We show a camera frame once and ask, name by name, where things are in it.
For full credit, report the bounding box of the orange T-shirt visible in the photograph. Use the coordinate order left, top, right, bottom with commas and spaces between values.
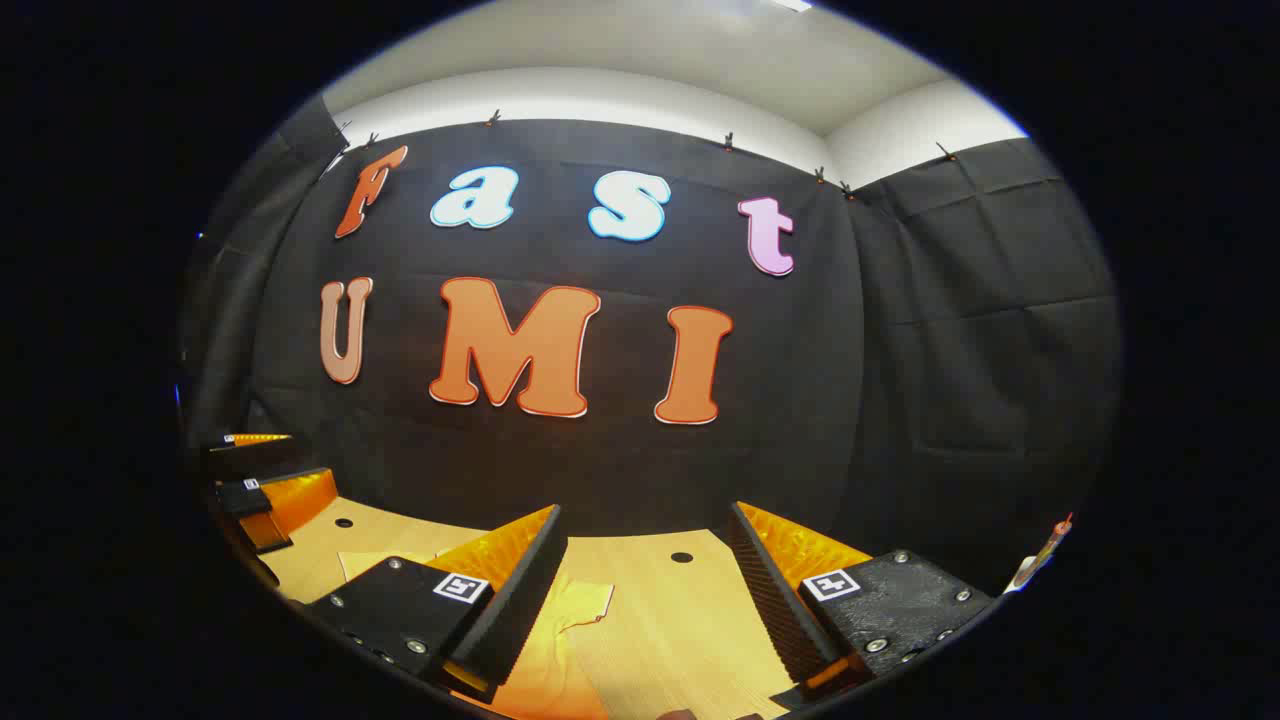
338, 548, 616, 720

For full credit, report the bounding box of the orange and white hanging tag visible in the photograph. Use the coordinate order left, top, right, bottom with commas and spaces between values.
1005, 512, 1076, 596

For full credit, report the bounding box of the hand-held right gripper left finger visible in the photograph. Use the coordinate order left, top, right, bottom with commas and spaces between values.
300, 503, 571, 706

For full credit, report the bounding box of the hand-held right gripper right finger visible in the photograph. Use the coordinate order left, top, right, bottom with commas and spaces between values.
725, 500, 999, 711

